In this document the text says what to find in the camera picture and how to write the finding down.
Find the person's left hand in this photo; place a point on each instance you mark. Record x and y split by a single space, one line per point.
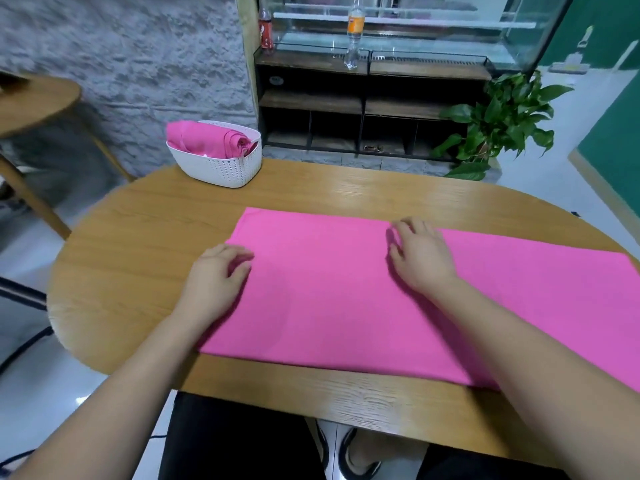
210 290

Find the person's right hand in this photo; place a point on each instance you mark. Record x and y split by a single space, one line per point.
420 260

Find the pile of pink cloths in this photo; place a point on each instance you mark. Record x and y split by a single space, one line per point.
320 295

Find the white woven plastic basket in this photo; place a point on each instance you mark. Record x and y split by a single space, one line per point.
225 173

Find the pink towel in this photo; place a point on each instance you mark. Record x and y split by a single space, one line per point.
205 140

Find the person's left forearm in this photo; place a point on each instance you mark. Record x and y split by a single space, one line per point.
100 415

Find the person's right forearm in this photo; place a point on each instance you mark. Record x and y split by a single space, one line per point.
550 365

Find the person's black shoe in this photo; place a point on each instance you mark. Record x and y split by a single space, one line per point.
318 440
358 457

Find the green potted plant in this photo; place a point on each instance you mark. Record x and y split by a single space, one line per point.
500 120

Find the dark wooden shelf cabinet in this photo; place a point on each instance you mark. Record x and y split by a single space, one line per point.
330 105

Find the glass display case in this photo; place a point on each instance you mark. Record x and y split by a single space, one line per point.
420 30

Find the clear bottle with orange label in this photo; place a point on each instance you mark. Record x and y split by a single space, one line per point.
354 35

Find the white mop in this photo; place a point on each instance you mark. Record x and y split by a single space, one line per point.
570 65

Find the small round wooden side table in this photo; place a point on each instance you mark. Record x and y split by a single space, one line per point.
30 105

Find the red label cola bottle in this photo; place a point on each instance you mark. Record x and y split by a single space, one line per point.
266 30

